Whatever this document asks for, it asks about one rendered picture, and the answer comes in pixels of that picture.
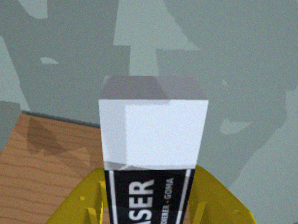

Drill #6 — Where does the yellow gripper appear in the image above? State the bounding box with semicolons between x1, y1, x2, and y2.
45;165;257;224

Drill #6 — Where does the white eraser with black sleeve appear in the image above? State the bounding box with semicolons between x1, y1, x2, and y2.
99;76;209;224

